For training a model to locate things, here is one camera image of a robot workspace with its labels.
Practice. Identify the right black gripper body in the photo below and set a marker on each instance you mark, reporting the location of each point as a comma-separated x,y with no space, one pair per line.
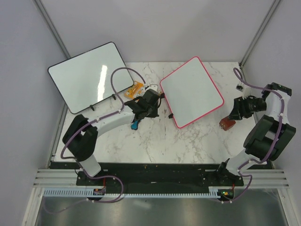
249,106

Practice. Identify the brown power adapter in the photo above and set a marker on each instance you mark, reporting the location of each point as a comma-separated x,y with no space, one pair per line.
226,123

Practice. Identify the black framed whiteboard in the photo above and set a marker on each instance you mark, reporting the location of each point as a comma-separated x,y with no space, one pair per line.
91,77

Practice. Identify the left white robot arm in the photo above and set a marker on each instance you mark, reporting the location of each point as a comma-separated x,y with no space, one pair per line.
81,136

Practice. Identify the white slotted cable duct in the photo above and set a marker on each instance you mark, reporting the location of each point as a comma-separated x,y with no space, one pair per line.
93,193

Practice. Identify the pink framed whiteboard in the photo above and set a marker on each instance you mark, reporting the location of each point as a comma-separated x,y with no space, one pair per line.
191,93

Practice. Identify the orange illustrated book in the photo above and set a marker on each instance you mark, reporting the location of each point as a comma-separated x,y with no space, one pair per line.
137,90

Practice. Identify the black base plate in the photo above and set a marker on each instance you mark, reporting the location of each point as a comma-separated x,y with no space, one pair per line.
156,178

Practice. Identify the aluminium rail frame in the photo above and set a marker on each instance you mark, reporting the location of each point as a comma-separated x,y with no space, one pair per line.
159,160

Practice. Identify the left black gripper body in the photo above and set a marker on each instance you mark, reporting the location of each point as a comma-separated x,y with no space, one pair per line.
152,111

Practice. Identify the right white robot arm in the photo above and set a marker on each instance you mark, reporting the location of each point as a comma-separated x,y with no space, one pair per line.
268,138

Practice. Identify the blue whiteboard eraser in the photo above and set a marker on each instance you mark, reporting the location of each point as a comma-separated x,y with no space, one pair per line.
135,124

